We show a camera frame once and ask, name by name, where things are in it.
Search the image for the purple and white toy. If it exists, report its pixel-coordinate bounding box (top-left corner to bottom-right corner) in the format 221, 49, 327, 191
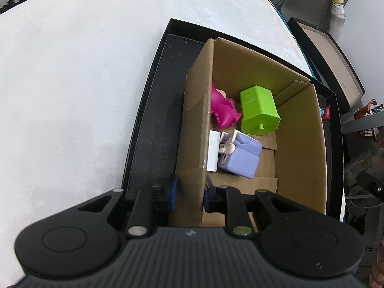
207, 129, 263, 179

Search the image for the teal cloth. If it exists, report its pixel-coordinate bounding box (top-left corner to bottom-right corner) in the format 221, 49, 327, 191
270, 0, 323, 80

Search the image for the black shallow tray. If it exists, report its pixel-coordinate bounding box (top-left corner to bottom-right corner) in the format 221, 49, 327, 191
121, 18, 344, 225

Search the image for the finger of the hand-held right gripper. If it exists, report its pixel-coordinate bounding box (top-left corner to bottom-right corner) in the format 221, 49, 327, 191
356, 171, 384, 205

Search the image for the small blue and red toy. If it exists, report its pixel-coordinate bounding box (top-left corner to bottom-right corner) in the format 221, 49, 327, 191
318, 105, 332, 121

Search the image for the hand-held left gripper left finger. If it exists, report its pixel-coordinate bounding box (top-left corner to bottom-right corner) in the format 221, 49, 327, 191
77, 173, 178, 238

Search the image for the brown cardboard box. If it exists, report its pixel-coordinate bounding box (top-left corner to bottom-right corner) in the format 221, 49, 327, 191
168, 37, 328, 228

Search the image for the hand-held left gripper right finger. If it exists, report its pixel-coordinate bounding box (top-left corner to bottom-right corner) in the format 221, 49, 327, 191
204, 177, 304, 237

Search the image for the white and yellow bottle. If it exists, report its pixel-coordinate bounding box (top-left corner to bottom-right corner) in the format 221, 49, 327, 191
330, 0, 346, 17

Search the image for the pink toy figurine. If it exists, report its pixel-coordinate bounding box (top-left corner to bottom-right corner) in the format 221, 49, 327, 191
210, 81, 242, 130

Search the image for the green toy block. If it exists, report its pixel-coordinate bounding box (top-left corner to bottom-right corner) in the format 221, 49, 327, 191
239, 85, 282, 136

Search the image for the brown box with black rim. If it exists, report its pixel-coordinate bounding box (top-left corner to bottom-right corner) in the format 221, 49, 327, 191
287, 17, 365, 109

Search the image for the red plastic basket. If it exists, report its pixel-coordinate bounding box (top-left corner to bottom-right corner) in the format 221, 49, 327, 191
358, 127, 379, 140
354, 98, 379, 120

